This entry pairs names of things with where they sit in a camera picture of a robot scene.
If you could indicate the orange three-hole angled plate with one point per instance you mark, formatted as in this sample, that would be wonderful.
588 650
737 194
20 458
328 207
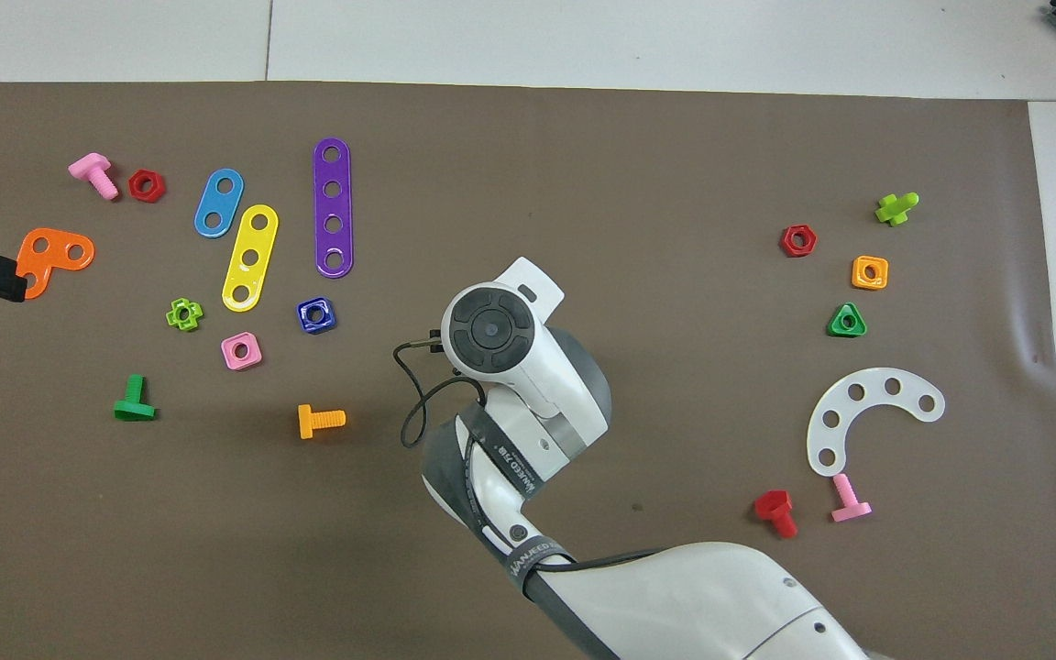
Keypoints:
44 257

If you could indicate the brown table mat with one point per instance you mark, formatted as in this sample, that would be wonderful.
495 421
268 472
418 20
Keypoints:
675 183

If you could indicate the orange plastic toy bolt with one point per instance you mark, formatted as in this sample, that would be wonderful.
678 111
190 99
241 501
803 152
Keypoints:
306 422

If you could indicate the lime green cross nut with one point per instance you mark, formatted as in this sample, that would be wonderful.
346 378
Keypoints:
173 315

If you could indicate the pink plastic toy bolt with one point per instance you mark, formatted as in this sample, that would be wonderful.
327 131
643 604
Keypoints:
851 511
93 170

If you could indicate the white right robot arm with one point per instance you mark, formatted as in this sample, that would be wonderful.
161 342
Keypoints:
675 596

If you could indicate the white curved five-hole plate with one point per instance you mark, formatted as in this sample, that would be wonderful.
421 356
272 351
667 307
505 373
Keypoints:
874 387

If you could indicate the green triangle toy nut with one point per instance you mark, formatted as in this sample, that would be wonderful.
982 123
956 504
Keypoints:
835 328

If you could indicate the red hexagonal toy bolt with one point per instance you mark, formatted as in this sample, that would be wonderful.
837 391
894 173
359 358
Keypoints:
774 504

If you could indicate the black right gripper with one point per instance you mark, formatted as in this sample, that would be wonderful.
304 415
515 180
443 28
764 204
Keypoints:
436 343

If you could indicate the green plastic toy bolt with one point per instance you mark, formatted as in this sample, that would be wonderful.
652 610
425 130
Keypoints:
134 410

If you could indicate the blue two-hole toy plate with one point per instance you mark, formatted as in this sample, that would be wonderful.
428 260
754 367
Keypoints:
219 203

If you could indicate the orange square toy nut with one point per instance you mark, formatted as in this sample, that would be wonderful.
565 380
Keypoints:
858 273

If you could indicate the blue square toy nut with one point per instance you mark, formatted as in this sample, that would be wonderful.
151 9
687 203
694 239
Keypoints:
303 321

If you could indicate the lime green cross bolt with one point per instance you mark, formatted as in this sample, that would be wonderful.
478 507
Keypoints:
895 211

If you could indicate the pink square toy nut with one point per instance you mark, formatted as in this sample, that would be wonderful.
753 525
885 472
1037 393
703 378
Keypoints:
228 351

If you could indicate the purple four-hole toy plate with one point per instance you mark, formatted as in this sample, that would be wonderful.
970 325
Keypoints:
333 207

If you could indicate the yellow three-hole toy plate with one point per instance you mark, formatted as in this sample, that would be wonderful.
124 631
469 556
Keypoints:
257 239

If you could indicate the red hexagonal toy nut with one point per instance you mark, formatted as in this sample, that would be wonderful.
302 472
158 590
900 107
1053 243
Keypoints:
786 241
135 185

